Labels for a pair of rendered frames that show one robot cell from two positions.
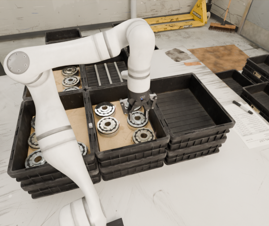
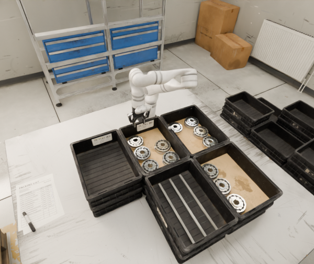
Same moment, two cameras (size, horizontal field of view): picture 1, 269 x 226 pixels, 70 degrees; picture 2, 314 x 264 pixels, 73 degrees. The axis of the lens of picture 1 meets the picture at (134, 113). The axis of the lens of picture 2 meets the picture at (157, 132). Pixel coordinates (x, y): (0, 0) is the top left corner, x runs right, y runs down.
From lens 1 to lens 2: 149 cm
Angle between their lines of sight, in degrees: 88
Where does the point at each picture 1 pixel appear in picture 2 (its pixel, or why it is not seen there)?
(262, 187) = (60, 149)
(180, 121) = (108, 162)
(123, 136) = (149, 144)
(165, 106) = (119, 175)
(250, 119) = (30, 206)
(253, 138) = (43, 183)
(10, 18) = not seen: outside the picture
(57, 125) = not seen: hidden behind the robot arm
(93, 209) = not seen: hidden behind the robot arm
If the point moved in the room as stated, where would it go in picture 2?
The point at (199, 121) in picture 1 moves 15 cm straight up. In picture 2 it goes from (91, 164) to (86, 148)
